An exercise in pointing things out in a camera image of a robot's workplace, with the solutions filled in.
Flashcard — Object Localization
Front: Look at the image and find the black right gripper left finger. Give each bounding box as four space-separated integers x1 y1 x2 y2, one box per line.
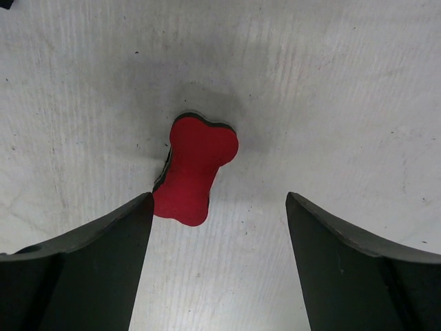
1 193 154 330

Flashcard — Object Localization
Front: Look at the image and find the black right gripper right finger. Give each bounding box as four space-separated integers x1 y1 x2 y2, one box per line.
285 192 440 330

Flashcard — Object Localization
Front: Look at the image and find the red bone-shaped eraser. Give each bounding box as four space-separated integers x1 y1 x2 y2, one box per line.
152 111 239 227

